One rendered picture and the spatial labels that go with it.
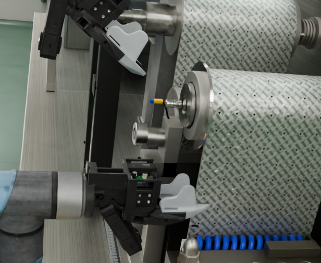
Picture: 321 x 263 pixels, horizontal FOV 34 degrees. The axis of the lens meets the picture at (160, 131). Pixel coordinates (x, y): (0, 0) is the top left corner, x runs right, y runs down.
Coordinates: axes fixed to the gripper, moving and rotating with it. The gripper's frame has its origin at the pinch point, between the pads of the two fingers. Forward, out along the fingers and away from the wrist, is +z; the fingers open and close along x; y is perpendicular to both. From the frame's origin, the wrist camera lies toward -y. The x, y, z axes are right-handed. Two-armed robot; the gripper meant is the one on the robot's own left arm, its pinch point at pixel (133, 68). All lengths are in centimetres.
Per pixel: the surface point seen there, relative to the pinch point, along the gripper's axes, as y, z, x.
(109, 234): -30.1, 26.7, 10.9
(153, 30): 5.7, 4.2, 20.5
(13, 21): -125, 46, 548
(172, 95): -0.2, 14.4, 13.7
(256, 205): -1.3, 30.8, -8.1
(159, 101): -1.5, 9.0, 3.8
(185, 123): -0.1, 11.7, -4.2
